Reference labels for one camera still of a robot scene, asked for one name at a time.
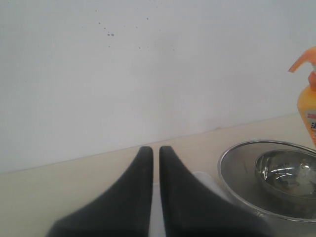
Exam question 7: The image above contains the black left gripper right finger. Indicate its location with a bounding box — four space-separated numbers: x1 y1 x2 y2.
159 146 274 237

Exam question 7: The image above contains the white rectangular plastic tray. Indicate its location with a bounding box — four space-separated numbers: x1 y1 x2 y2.
149 171 231 237

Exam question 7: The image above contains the orange pump soap bottle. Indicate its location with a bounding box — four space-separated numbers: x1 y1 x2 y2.
288 46 316 145

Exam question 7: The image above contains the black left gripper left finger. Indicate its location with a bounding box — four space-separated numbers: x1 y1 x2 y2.
47 146 154 237

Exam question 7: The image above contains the steel mesh strainer basket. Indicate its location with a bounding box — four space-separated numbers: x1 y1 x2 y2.
218 140 316 224

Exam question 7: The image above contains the small stainless steel bowl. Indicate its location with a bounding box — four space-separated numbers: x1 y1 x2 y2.
255 150 316 205

